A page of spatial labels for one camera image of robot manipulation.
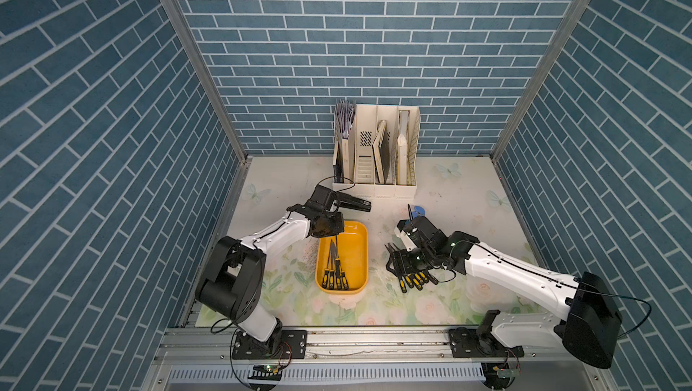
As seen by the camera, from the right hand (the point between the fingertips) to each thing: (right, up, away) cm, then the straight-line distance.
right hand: (396, 266), depth 79 cm
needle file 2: (-20, -3, +8) cm, 22 cm away
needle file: (-22, -6, +6) cm, 23 cm away
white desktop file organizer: (+5, +45, +15) cm, 48 cm away
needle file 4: (-15, -7, +5) cm, 18 cm away
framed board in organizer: (-3, +36, +20) cm, 41 cm away
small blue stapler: (+12, +13, +22) cm, 28 cm away
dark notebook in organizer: (-18, +30, +17) cm, 39 cm away
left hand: (-15, +10, +11) cm, 21 cm away
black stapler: (-15, +17, +23) cm, 33 cm away
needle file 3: (-18, -2, +4) cm, 18 cm away
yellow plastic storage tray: (-13, +2, +13) cm, 18 cm away
